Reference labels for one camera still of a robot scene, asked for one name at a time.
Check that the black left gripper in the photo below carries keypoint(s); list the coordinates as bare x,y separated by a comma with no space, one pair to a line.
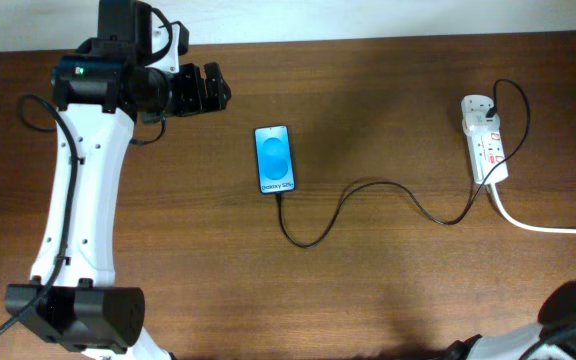
193,101

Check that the blue smartphone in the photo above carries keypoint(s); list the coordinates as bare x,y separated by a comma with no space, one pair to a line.
274,159

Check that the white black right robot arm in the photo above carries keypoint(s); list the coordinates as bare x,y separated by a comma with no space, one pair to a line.
552,336

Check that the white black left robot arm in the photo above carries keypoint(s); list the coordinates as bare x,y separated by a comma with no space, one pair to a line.
128,72

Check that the black charger plug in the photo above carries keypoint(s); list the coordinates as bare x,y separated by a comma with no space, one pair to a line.
492,111

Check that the white power strip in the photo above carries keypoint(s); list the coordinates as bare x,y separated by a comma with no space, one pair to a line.
484,140

